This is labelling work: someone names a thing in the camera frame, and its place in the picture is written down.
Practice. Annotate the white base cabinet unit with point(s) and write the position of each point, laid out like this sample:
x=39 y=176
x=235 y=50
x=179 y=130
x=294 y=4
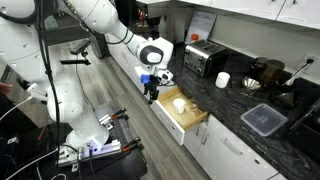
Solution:
x=226 y=166

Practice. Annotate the small brown figurine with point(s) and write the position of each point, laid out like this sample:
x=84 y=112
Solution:
x=143 y=18

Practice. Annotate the wooden drawer with white front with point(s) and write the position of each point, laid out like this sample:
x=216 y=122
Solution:
x=195 y=115

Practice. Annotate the small whiteboard sign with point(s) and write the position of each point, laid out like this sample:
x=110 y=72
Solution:
x=201 y=23

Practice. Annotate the white handheld device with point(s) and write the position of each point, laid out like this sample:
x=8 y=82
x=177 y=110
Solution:
x=35 y=90

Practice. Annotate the bystander hand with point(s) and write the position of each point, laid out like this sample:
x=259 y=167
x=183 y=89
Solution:
x=5 y=88

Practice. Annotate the white wall outlet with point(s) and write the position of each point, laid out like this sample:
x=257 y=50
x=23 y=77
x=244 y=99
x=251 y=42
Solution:
x=315 y=66

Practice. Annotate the stainless steel toaster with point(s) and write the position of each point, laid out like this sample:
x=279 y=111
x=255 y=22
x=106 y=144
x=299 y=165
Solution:
x=203 y=56

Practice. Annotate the dark canister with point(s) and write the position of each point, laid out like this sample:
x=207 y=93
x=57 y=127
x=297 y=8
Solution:
x=260 y=66

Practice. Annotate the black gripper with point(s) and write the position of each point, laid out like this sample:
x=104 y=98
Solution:
x=156 y=81

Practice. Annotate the drip coffee maker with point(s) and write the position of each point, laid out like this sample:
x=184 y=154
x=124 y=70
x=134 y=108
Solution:
x=176 y=23

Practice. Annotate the black countertop appliance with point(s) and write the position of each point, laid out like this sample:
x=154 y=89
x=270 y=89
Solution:
x=306 y=133

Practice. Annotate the jar with orange lid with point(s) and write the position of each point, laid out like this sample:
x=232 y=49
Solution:
x=194 y=38

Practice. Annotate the dark brown glass jar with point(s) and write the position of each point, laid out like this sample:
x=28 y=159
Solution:
x=274 y=73

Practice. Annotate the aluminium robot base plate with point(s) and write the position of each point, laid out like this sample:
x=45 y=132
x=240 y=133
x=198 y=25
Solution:
x=103 y=150

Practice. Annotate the black camera tripod arm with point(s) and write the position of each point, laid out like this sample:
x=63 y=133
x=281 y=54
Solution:
x=75 y=62

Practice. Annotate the black robot stand platform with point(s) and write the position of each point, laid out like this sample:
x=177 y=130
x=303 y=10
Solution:
x=126 y=166

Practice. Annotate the white ceramic mug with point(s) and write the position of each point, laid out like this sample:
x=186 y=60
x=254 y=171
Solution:
x=222 y=80
x=178 y=106

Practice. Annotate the white upper cabinets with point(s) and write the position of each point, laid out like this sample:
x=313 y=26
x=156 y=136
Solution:
x=246 y=6

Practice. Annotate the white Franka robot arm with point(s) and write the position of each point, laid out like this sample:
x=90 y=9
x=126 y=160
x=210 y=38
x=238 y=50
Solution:
x=66 y=100

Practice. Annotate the black funnel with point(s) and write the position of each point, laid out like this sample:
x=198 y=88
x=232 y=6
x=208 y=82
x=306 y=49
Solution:
x=286 y=98

